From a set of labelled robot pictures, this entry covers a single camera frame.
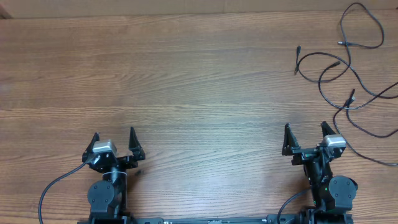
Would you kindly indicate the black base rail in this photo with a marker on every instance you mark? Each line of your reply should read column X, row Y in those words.
column 217, row 220

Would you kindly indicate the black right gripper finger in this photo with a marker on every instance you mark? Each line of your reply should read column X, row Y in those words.
column 290, row 145
column 326, row 129

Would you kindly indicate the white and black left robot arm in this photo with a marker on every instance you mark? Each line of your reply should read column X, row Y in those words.
column 108, row 196

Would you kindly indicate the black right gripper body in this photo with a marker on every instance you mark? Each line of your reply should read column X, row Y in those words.
column 308, row 150

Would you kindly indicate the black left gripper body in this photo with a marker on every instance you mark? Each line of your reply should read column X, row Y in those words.
column 125, row 163

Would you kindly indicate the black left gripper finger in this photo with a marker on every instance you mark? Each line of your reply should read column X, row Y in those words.
column 135, row 147
column 88, row 152

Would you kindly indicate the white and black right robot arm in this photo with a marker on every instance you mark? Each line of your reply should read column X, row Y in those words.
column 332, row 195

